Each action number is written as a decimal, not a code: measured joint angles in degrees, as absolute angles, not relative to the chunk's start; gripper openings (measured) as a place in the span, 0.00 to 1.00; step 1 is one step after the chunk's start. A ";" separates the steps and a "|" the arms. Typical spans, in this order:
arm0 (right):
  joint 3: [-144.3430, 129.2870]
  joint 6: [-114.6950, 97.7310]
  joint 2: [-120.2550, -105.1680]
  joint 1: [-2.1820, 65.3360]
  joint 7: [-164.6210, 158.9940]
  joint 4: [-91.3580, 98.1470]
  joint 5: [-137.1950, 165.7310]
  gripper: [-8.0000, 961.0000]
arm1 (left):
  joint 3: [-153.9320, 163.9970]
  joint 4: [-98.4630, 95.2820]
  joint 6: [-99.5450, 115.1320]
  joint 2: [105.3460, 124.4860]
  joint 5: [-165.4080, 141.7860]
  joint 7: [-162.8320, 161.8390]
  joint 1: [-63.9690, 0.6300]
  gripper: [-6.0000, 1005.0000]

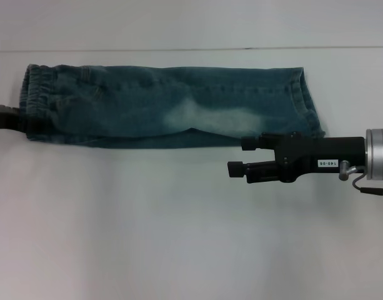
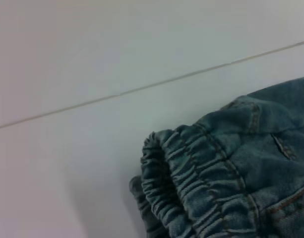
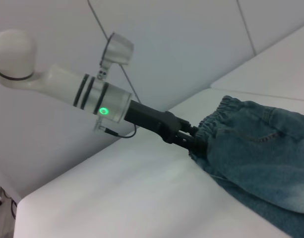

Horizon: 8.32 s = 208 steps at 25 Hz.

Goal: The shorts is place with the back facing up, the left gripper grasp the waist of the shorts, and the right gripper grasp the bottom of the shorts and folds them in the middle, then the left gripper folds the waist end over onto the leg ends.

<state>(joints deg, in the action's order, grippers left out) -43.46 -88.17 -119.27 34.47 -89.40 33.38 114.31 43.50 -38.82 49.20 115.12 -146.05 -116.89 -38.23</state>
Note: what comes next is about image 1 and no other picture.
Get blue denim shorts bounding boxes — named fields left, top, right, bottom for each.
left=18, top=63, right=325, bottom=149

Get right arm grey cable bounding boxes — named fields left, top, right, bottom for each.
left=339, top=159, right=383, bottom=198

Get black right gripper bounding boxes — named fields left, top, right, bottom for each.
left=227, top=131, right=366, bottom=184

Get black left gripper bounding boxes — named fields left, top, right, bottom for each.
left=0, top=101, right=30, bottom=134

